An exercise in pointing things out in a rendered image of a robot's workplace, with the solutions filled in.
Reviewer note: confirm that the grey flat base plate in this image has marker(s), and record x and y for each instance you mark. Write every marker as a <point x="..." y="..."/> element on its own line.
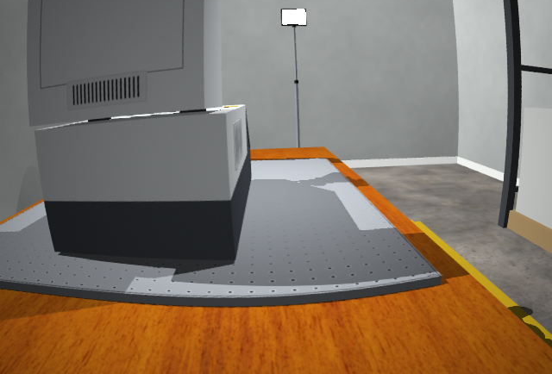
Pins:
<point x="308" y="235"/>

